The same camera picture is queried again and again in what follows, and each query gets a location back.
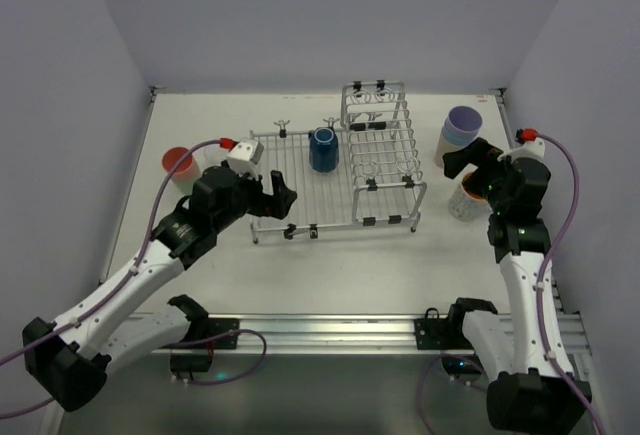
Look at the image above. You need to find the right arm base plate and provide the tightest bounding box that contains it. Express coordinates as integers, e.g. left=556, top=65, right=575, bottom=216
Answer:
left=413, top=307, right=473, bottom=351

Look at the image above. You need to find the lavender plastic cup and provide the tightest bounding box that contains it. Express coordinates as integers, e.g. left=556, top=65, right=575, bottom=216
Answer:
left=444, top=106, right=483, bottom=137

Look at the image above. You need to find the pink plastic cup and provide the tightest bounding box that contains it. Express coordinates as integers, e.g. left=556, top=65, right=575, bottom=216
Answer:
left=161, top=147, right=201, bottom=183

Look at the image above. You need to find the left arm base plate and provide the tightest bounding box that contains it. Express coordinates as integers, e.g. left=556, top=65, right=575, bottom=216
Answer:
left=170, top=318, right=240, bottom=350

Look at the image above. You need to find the light blue plastic cup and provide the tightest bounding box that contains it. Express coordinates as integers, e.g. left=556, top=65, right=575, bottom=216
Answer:
left=442, top=123, right=478, bottom=147

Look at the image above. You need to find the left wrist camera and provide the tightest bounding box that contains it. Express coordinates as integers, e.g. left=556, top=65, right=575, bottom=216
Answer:
left=219, top=137, right=264, bottom=179

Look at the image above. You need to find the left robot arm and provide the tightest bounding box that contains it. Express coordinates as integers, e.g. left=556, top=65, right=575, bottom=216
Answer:
left=22, top=165, right=298, bottom=412

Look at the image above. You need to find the silver wire dish rack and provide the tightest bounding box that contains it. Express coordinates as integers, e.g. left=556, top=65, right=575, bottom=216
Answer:
left=250, top=80, right=427, bottom=242

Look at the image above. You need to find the aluminium mounting rail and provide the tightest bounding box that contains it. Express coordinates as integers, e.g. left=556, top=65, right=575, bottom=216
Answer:
left=139, top=312, right=586, bottom=356

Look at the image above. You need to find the clear plastic tumbler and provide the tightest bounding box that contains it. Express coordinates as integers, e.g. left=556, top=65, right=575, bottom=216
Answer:
left=202, top=144, right=226, bottom=166

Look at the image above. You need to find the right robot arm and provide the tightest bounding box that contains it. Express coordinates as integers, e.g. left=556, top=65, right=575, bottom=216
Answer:
left=443, top=129, right=592, bottom=434

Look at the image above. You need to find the dark blue ceramic mug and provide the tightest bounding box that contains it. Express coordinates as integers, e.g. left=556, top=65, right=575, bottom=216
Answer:
left=308, top=127, right=339, bottom=173

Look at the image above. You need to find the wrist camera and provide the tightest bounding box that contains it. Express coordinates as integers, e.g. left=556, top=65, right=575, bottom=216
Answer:
left=499, top=128, right=546, bottom=162
left=219, top=137, right=264, bottom=179

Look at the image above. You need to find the white floral ceramic mug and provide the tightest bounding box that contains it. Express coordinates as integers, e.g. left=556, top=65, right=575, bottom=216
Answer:
left=448, top=172, right=490, bottom=222

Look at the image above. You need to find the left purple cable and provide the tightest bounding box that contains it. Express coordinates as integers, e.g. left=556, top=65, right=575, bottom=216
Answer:
left=0, top=138, right=269, bottom=416

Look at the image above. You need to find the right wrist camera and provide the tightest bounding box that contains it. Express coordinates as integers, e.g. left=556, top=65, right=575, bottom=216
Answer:
left=499, top=128, right=546, bottom=162

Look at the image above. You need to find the beige plastic cup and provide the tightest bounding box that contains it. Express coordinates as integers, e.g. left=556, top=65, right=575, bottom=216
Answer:
left=434, top=136, right=469, bottom=168

